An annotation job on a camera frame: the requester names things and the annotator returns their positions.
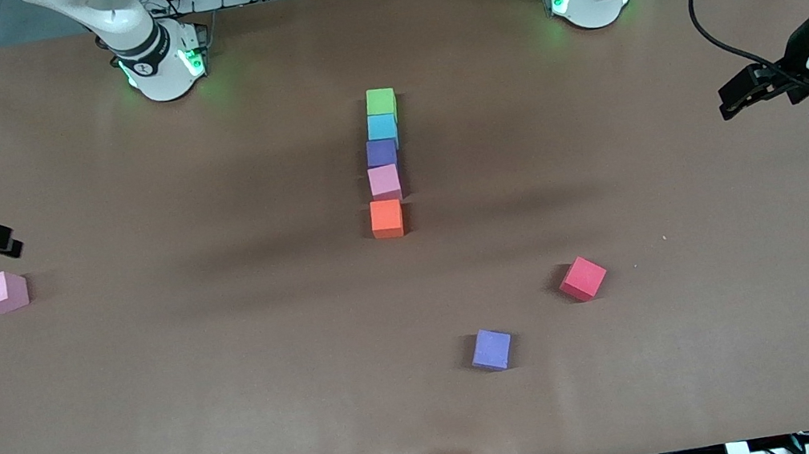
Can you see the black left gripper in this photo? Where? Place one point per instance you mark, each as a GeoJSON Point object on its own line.
{"type": "Point", "coordinates": [798, 57]}

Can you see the green foam block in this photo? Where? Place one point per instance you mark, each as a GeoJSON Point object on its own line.
{"type": "Point", "coordinates": [380, 101]}

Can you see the cyan foam block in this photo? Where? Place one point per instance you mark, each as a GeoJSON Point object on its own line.
{"type": "Point", "coordinates": [382, 128]}

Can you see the dark purple foam block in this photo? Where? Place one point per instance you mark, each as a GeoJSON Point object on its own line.
{"type": "Point", "coordinates": [381, 153]}

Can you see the pink foam block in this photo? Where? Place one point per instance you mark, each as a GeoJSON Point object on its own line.
{"type": "Point", "coordinates": [384, 181]}
{"type": "Point", "coordinates": [1, 291]}

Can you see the orange foam block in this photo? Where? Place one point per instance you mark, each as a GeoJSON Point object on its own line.
{"type": "Point", "coordinates": [387, 218]}

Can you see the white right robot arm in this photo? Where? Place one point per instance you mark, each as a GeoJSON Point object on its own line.
{"type": "Point", "coordinates": [155, 63]}

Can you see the red foam block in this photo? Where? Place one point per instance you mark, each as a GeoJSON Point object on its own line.
{"type": "Point", "coordinates": [582, 278]}

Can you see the large table cover sheet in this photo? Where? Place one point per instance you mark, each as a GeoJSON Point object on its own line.
{"type": "Point", "coordinates": [159, 420]}

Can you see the light purple foam block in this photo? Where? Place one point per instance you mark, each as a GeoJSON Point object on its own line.
{"type": "Point", "coordinates": [491, 349]}

